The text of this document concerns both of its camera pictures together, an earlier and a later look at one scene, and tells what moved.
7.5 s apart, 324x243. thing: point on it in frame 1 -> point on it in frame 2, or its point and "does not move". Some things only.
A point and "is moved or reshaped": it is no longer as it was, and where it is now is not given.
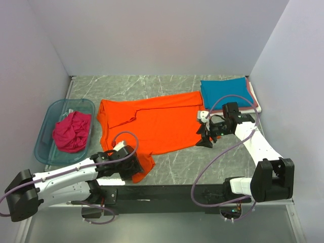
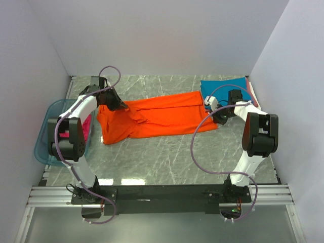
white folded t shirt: (258, 109) does not move
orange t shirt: (151, 125) is moved or reshaped
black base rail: (170, 199) does not move
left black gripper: (135, 167) -> (118, 104)
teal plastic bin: (46, 150) does not move
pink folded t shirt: (255, 103) does not move
